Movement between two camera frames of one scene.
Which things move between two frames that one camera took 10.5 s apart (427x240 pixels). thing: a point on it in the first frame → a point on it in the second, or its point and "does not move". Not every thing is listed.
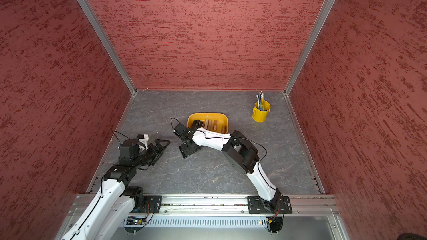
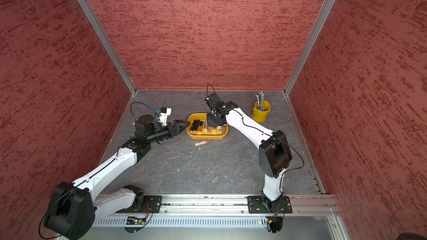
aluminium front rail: (299, 204) does not move
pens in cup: (261, 98) does not move
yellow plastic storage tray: (216, 122) does not move
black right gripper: (187, 151) → (211, 123)
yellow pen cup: (260, 115) does not move
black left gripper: (156, 154) → (177, 127)
